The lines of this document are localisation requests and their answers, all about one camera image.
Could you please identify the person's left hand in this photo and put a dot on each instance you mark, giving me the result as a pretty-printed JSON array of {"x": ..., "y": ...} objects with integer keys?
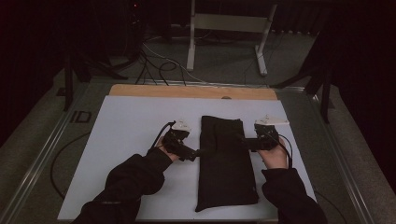
[{"x": 165, "y": 151}]

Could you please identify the short metal floor rail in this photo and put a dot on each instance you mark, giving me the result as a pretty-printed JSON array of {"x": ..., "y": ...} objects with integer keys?
[{"x": 218, "y": 84}]

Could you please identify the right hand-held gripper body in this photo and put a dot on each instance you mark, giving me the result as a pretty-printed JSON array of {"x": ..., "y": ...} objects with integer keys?
[{"x": 266, "y": 138}]

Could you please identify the long metal floor rail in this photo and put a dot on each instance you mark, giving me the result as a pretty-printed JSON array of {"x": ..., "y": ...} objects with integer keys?
[
  {"x": 43, "y": 155},
  {"x": 342, "y": 161}
]

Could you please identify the white table mat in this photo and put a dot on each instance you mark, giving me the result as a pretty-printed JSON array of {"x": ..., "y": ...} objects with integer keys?
[{"x": 124, "y": 124}]

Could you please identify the dark cabinet with red light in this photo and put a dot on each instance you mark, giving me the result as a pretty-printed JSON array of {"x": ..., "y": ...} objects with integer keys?
[{"x": 135, "y": 18}]

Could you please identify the black stand with angled legs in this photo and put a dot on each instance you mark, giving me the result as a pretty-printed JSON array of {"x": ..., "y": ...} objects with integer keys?
[{"x": 325, "y": 93}]

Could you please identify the white metal stand frame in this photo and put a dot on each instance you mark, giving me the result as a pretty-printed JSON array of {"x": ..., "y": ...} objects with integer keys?
[{"x": 230, "y": 22}]

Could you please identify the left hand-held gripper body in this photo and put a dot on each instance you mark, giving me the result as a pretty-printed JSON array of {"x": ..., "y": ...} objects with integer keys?
[{"x": 177, "y": 141}]

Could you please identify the person's right hand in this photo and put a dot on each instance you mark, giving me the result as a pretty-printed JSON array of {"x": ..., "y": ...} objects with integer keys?
[{"x": 275, "y": 158}]

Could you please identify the black shorts with blue print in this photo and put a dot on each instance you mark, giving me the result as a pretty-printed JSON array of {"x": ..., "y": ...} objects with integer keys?
[{"x": 224, "y": 174}]

